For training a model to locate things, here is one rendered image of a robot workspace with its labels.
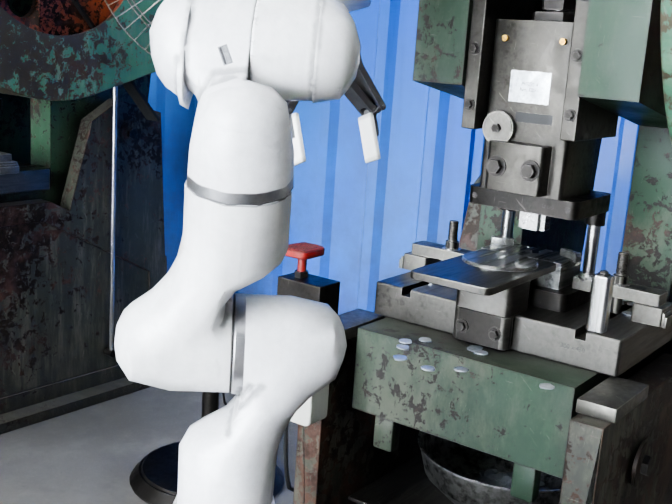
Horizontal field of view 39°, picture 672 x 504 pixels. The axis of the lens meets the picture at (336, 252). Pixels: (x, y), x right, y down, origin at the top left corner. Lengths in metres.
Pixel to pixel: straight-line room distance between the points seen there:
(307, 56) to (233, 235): 0.19
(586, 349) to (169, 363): 0.73
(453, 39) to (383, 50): 1.54
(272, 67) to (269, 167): 0.11
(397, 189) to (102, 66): 1.09
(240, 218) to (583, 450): 0.67
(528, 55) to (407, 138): 1.56
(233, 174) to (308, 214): 2.46
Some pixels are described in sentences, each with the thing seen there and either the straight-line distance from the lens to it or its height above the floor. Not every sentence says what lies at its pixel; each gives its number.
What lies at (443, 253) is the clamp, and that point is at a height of 0.75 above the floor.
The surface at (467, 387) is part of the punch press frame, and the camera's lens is 1.54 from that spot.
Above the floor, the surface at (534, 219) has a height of 0.84.
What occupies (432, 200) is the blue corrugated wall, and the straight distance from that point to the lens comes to 3.07.
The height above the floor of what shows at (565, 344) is 0.68.
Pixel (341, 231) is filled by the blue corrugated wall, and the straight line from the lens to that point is 3.31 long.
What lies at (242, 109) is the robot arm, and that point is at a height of 1.05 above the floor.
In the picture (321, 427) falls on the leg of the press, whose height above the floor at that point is 0.47.
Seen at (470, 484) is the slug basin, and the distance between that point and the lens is 1.69.
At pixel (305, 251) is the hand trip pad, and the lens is 1.65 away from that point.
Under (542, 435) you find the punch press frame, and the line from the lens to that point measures 1.51.
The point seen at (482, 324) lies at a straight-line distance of 1.57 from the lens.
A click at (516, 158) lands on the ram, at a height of 0.95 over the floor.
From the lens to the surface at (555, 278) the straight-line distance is 1.65.
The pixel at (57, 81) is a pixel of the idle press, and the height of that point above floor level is 0.97.
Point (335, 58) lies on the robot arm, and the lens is 0.98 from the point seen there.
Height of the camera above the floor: 1.13
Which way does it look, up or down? 13 degrees down
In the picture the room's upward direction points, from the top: 4 degrees clockwise
